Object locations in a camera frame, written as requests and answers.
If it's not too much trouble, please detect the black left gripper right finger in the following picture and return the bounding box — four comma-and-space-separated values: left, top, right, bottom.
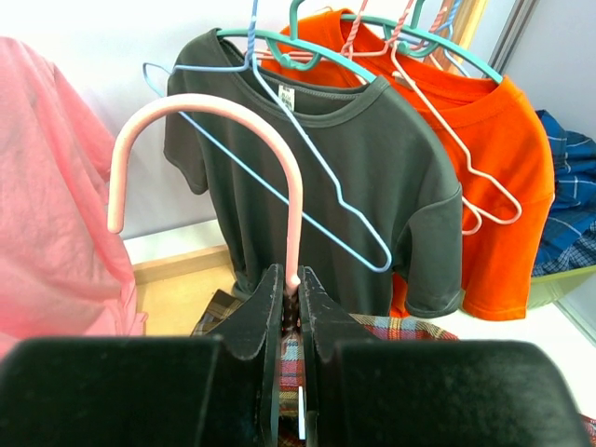
298, 267, 590, 446

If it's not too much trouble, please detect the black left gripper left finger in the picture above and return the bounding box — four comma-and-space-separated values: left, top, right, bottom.
1, 264, 284, 446

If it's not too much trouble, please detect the red brown plaid shirt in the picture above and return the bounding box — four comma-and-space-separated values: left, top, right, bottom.
196, 291, 595, 446

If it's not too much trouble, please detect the light blue wire hanger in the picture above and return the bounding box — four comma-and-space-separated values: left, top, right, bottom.
142, 0, 393, 274

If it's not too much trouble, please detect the pink hanger with plaid shirt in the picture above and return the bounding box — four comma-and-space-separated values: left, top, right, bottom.
107, 93, 306, 336

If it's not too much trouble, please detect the blue plaid shirt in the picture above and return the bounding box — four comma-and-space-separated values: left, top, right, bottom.
532, 110, 595, 277

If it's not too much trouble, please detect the dark grey shirt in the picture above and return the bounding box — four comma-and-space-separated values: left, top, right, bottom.
162, 27, 465, 320

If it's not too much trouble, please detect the pink shirt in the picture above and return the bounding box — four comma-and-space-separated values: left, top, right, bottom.
1, 37, 146, 352

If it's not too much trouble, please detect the orange t-shirt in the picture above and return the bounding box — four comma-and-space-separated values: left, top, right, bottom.
260, 7, 558, 322

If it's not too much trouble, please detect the teal hanger with grey shirt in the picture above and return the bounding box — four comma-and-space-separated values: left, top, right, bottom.
217, 0, 376, 83

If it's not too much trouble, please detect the teal hanger with orange shirt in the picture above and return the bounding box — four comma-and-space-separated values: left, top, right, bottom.
341, 1, 503, 84

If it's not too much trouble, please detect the blue hanger at rack end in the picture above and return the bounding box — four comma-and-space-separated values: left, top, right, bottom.
437, 0, 471, 78

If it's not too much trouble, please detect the pink hanger at rack end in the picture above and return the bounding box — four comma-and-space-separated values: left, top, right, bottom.
423, 0, 450, 71

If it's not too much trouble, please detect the green laundry basket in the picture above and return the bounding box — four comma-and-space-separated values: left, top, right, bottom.
527, 265, 595, 309

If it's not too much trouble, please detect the pink empty wire hanger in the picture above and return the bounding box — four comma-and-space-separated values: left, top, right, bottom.
339, 0, 523, 224
384, 0, 483, 237

